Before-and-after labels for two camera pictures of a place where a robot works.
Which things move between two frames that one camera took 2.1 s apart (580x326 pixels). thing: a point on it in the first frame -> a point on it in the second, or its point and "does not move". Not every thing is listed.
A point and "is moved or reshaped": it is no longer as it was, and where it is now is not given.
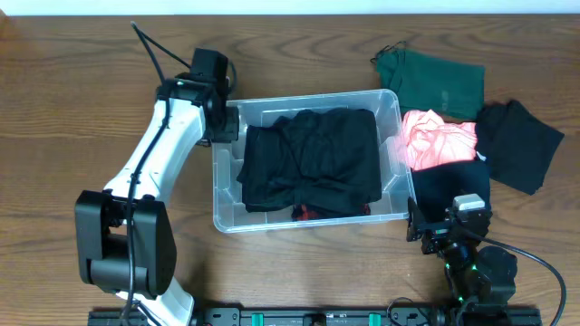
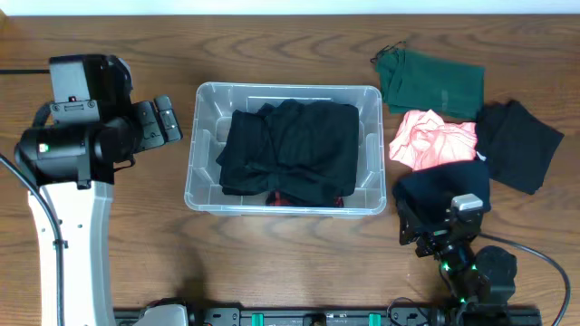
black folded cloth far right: (517, 147) does not move
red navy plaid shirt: (300, 212) -> (278, 198)
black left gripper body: (227, 123) -> (148, 125)
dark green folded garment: (424, 82) does not move
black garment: (325, 158) is moved or reshaped
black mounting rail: (327, 317) does not move
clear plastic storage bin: (314, 161) is moved or reshaped
